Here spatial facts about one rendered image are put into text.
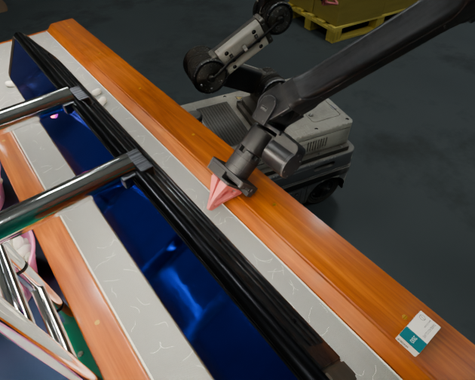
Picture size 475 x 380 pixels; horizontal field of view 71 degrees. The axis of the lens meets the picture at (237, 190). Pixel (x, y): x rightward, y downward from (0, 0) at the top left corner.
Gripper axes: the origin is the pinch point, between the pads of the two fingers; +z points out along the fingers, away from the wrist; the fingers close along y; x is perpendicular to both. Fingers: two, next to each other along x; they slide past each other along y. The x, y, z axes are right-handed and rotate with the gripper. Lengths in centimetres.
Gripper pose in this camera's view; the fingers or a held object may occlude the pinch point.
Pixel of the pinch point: (211, 206)
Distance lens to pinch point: 72.5
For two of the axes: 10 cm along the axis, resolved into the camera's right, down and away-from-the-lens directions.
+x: 5.2, 2.0, 8.3
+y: 6.3, 5.7, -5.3
